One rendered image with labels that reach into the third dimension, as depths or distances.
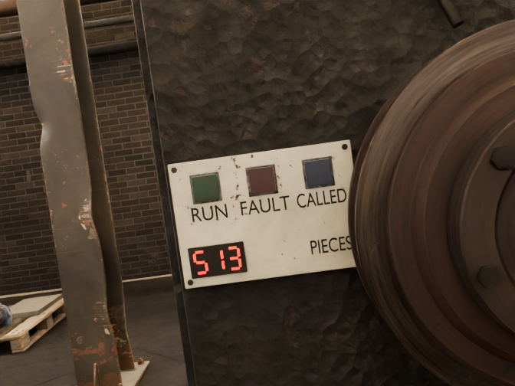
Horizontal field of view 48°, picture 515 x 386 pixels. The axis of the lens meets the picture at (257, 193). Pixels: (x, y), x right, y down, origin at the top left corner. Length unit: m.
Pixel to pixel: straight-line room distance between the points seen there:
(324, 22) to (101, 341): 2.89
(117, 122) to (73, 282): 3.81
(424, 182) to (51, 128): 2.95
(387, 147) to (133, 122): 6.37
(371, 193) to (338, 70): 0.23
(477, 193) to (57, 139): 2.99
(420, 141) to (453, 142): 0.04
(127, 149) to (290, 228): 6.23
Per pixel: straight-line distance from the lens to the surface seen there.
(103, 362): 3.56
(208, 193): 0.81
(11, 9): 6.83
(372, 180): 0.68
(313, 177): 0.80
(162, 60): 0.85
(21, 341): 4.98
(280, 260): 0.82
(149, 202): 6.96
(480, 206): 0.63
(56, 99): 3.45
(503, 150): 0.63
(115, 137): 7.04
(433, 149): 0.67
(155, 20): 0.87
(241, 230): 0.81
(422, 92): 0.70
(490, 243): 0.64
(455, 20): 0.85
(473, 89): 0.70
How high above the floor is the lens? 1.23
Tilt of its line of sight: 3 degrees down
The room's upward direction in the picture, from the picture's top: 8 degrees counter-clockwise
